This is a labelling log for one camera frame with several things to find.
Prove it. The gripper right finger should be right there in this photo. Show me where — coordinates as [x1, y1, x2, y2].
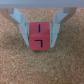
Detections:
[49, 7, 80, 46]

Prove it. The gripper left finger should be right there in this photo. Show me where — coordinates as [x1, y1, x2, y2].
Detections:
[4, 7, 32, 48]

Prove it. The pink block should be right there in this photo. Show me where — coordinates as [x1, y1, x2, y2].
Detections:
[27, 21, 54, 52]

